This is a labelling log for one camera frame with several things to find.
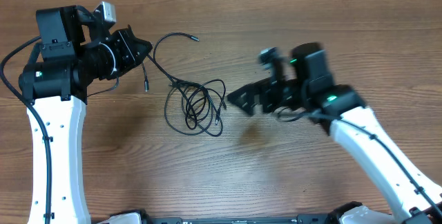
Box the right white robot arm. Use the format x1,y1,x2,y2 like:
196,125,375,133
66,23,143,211
227,42,441,223

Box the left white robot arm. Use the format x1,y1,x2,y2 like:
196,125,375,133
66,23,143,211
19,2,152,223

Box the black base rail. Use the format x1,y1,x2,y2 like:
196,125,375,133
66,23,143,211
96,201,391,224

